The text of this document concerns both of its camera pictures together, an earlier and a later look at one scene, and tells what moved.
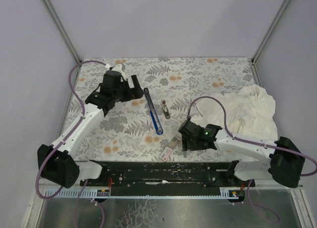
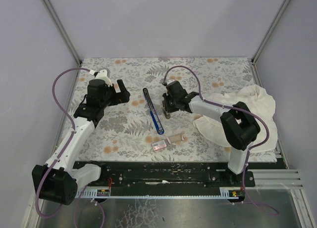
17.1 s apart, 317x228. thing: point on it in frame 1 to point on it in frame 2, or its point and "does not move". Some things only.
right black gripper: [187, 136] to [169, 102]
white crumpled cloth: [249, 113] does not move
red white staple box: [166, 154] to [158, 145]
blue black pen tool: [154, 114] does not move
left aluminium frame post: [59, 25] does not move
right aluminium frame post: [252, 61] does not move
